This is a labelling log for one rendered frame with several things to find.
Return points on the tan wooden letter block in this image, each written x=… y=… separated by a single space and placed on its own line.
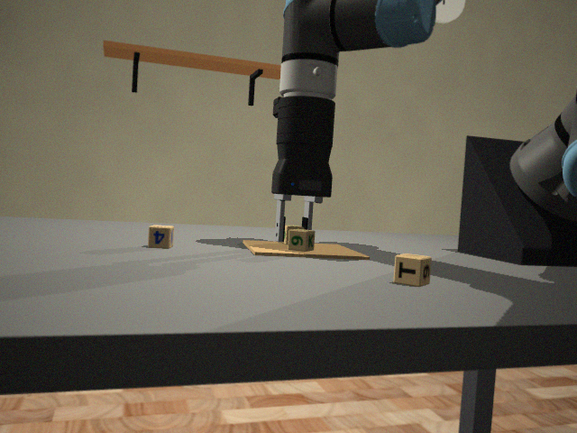
x=301 y=240
x=287 y=228
x=412 y=269
x=161 y=236

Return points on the tan flat mat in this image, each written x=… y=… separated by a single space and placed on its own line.
x=332 y=251

